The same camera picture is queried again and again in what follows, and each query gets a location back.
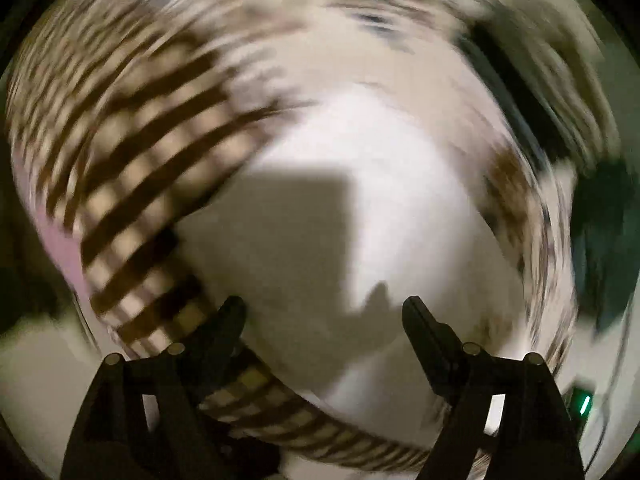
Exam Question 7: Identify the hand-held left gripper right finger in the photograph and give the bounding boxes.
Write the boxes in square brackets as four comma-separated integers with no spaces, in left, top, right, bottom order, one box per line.
[401,296,586,480]

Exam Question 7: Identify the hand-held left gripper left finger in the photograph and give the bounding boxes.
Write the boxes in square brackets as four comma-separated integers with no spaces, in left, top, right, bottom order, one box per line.
[60,295,281,480]

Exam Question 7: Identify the white pants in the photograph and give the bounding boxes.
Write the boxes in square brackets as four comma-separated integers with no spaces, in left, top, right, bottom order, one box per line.
[175,85,526,453]

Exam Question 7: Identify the dark device with green light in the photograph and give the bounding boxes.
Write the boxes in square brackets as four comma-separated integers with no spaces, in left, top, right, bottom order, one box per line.
[565,385,601,433]

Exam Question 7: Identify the pink mattress pad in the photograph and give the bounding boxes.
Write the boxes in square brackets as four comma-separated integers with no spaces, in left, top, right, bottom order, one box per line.
[12,150,93,306]

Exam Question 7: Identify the dark green plush blanket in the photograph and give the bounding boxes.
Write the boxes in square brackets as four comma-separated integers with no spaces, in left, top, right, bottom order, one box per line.
[570,160,640,333]

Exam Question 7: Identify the floral checked bed sheet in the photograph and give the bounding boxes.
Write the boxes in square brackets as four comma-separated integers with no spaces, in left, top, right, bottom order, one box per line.
[5,0,621,467]

